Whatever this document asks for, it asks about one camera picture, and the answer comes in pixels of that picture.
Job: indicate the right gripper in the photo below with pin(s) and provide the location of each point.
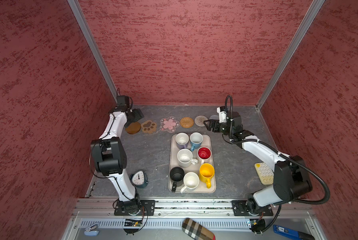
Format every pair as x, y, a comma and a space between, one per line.
212, 121

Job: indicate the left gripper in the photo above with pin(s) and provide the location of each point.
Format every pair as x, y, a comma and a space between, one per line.
138, 114

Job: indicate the grey round coaster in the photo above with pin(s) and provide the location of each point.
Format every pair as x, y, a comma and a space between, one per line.
214, 117

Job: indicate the paw print coaster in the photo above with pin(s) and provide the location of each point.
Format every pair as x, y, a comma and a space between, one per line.
149, 127

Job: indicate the blue mug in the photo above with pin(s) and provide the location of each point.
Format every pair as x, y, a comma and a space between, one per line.
196, 140

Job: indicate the brown wicker round coaster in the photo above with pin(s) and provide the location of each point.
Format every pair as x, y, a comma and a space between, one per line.
187, 122

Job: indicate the white mug purple outside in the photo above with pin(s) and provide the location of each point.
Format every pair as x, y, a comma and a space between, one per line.
182, 140

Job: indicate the pink flower coaster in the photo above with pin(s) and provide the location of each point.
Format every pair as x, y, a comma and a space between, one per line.
169, 124

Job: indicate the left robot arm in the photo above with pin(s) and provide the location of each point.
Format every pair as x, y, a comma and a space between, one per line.
109, 158

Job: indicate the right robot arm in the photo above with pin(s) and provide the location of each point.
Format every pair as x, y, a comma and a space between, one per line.
291, 176

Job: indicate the red mug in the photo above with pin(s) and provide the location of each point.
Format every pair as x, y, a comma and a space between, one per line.
204, 154

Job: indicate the white mug centre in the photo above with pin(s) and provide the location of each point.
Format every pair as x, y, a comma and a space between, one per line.
185, 158

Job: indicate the yellow mug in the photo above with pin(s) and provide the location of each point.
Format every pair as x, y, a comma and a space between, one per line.
206, 174

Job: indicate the beige serving tray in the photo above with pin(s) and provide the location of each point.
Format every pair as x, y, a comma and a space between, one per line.
202, 188

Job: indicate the white mug front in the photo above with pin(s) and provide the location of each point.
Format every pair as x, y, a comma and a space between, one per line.
191, 182

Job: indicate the black mug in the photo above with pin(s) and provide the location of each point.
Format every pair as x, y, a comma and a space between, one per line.
177, 176

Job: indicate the teal alarm clock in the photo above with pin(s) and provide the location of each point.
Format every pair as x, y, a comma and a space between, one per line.
139, 179

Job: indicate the cream calculator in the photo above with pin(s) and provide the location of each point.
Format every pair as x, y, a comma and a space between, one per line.
265, 173

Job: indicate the plaid glasses case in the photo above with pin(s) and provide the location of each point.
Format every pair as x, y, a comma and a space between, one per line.
197, 231

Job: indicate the small stapler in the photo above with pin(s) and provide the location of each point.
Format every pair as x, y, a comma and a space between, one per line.
92, 230

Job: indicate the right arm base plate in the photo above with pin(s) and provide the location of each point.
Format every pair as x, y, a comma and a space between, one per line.
239, 208

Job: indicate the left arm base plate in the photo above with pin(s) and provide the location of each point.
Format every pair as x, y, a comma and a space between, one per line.
147, 207

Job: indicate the blue handled tool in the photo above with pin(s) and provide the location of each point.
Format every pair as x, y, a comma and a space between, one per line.
292, 234

